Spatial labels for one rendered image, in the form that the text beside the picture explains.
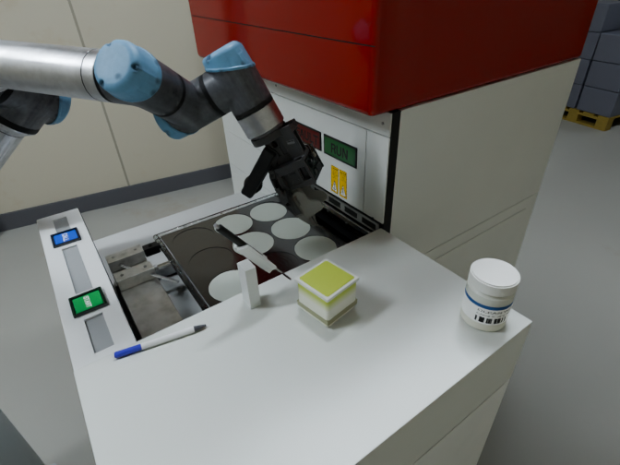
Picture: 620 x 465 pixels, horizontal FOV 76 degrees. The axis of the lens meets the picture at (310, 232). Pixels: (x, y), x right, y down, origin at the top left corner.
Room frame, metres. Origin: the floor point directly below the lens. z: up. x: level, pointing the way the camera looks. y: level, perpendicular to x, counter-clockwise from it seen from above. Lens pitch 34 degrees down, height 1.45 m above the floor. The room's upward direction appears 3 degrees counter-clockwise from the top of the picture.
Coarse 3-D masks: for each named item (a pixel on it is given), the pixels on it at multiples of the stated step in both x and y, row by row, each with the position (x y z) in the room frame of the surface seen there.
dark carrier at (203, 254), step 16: (240, 208) 0.96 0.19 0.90; (208, 224) 0.88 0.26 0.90; (256, 224) 0.87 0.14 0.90; (272, 224) 0.87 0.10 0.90; (176, 240) 0.82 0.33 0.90; (192, 240) 0.81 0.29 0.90; (208, 240) 0.81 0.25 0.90; (224, 240) 0.81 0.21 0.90; (288, 240) 0.79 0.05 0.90; (336, 240) 0.78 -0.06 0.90; (176, 256) 0.75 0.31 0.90; (192, 256) 0.75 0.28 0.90; (208, 256) 0.74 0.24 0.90; (224, 256) 0.74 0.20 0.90; (240, 256) 0.74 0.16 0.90; (272, 256) 0.73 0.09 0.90; (288, 256) 0.73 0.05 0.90; (192, 272) 0.69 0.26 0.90; (208, 272) 0.68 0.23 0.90; (256, 272) 0.68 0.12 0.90; (272, 272) 0.67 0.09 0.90; (208, 288) 0.63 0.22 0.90
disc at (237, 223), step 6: (228, 216) 0.92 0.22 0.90; (234, 216) 0.92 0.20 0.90; (240, 216) 0.92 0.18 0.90; (246, 216) 0.91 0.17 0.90; (216, 222) 0.89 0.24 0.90; (222, 222) 0.89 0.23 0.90; (228, 222) 0.89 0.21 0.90; (234, 222) 0.89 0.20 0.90; (240, 222) 0.88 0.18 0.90; (246, 222) 0.88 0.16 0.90; (252, 222) 0.88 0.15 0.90; (228, 228) 0.86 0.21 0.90; (234, 228) 0.86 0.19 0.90; (240, 228) 0.86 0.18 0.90; (246, 228) 0.86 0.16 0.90
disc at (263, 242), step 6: (246, 234) 0.83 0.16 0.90; (252, 234) 0.83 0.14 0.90; (258, 234) 0.82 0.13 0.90; (264, 234) 0.82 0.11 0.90; (246, 240) 0.80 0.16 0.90; (252, 240) 0.80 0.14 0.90; (258, 240) 0.80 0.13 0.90; (264, 240) 0.80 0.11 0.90; (270, 240) 0.80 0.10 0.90; (258, 246) 0.77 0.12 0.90; (264, 246) 0.77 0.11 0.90; (270, 246) 0.77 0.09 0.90; (264, 252) 0.75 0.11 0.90
